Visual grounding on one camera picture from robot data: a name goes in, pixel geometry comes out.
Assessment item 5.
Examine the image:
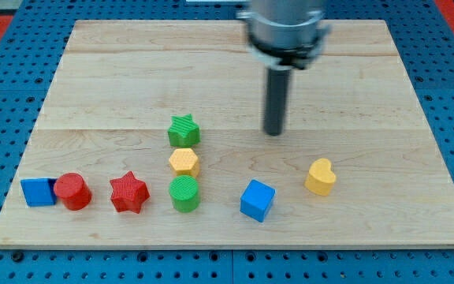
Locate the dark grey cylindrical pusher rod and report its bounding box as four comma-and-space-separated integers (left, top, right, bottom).
263, 69, 292, 136

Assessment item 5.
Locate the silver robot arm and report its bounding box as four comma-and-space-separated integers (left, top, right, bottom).
236, 0, 330, 136

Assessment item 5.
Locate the yellow heart block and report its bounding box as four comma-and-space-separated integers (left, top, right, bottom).
304, 158, 337, 196

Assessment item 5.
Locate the green star block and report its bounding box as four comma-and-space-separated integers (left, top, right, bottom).
167, 114, 201, 148

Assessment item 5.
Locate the red star block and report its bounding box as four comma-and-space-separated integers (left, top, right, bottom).
110, 171, 151, 214

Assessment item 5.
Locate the blue cube block right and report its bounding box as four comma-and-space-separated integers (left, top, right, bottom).
240, 179, 276, 222

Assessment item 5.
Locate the blue cube block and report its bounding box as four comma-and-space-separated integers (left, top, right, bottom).
240, 179, 276, 222
20, 177, 57, 207

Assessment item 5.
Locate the yellow hexagon block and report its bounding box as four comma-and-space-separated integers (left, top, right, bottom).
169, 148, 200, 178

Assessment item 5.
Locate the light wooden board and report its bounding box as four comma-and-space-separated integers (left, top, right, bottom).
0, 20, 454, 250

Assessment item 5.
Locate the green cylinder block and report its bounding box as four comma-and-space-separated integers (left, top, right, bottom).
169, 175, 200, 213

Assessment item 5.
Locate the red cylinder block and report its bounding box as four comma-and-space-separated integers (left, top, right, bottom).
54, 173, 92, 211

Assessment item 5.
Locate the blue cube block left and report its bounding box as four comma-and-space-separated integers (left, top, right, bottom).
20, 177, 57, 207

